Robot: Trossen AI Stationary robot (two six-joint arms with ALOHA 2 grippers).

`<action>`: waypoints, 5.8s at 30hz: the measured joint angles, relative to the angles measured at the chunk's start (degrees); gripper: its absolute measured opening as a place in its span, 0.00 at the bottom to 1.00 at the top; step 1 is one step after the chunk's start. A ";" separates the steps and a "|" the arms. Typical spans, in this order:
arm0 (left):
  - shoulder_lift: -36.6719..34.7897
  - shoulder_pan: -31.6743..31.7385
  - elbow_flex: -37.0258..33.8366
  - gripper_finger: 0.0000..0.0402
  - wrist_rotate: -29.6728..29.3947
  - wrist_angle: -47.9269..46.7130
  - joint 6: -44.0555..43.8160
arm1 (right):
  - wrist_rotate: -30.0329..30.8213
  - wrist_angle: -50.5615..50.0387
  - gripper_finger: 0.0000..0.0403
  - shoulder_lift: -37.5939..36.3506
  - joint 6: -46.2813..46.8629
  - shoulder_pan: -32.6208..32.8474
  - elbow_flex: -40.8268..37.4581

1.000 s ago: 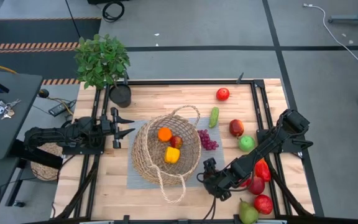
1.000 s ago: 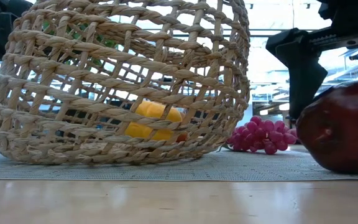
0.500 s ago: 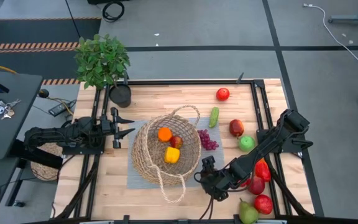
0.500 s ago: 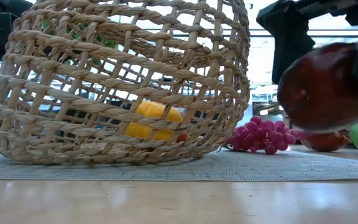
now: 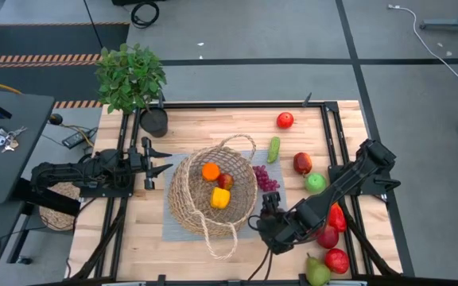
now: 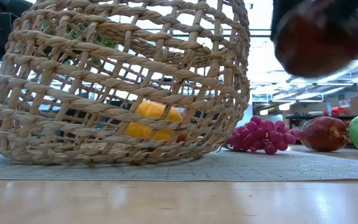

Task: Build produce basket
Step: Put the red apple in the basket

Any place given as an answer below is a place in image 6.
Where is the woven wicker basket with handles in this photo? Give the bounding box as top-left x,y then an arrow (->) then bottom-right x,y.
0,0 -> 252,166

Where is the large red apple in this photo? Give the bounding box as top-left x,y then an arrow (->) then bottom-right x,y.
300,116 -> 350,152

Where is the red item on rack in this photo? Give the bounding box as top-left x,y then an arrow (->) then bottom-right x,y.
323,106 -> 346,117

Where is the dark red apple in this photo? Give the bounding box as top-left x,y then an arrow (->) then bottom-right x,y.
273,0 -> 358,78

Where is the dark round plant pot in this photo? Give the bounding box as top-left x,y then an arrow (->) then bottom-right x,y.
61,104 -> 107,133

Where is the green leafy plant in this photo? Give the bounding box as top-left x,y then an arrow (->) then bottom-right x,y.
41,21 -> 118,67

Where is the yellow bell pepper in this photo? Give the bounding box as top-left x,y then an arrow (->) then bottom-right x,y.
124,100 -> 185,141

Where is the grey woven placemat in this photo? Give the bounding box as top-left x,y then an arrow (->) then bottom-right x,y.
0,148 -> 358,182

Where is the pink grape bunch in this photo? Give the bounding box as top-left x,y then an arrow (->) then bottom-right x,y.
227,115 -> 303,156

